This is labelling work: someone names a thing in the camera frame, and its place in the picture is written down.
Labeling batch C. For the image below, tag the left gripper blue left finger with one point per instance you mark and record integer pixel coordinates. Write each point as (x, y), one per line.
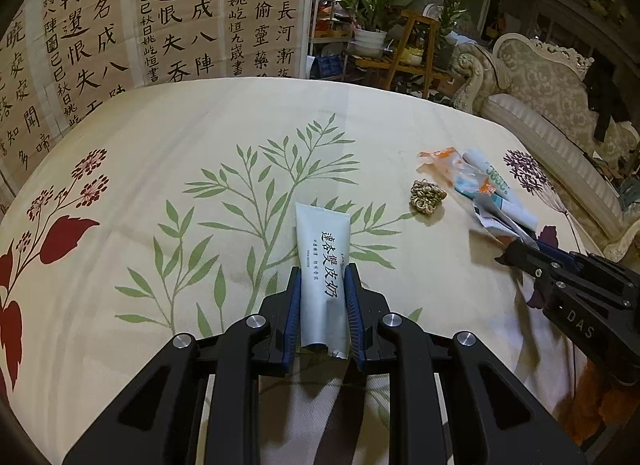
(282, 311)

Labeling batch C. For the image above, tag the black garment on sofa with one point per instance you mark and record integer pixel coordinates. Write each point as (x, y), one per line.
(604, 97)

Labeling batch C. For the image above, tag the ornate cream sofa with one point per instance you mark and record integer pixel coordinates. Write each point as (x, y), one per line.
(537, 92)

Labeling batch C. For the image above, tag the calligraphy folding screen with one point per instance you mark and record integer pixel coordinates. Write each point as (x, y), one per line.
(62, 59)

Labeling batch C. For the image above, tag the floral cream tablecloth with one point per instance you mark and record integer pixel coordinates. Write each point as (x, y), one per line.
(172, 209)

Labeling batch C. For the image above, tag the blue white paper box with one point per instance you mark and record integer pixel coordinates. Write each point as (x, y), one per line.
(500, 226)

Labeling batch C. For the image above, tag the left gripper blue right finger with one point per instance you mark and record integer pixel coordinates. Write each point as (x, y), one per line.
(364, 309)

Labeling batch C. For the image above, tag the white cream tube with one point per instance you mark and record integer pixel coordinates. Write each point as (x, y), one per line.
(323, 251)

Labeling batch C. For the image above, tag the orange white snack wrapper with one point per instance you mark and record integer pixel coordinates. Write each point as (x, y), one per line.
(466, 179)

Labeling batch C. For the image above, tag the white metal shelf rack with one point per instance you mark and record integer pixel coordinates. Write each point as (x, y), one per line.
(330, 33)

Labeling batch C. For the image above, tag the tall potted plant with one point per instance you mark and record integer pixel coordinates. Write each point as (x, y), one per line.
(452, 11)

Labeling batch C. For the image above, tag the white green toothpaste tube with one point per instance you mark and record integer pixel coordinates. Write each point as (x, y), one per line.
(504, 197)

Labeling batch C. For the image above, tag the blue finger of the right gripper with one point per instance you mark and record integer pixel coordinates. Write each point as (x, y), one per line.
(526, 258)
(555, 249)

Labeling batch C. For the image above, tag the wooden plant stand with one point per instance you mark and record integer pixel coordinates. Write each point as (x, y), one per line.
(413, 56)

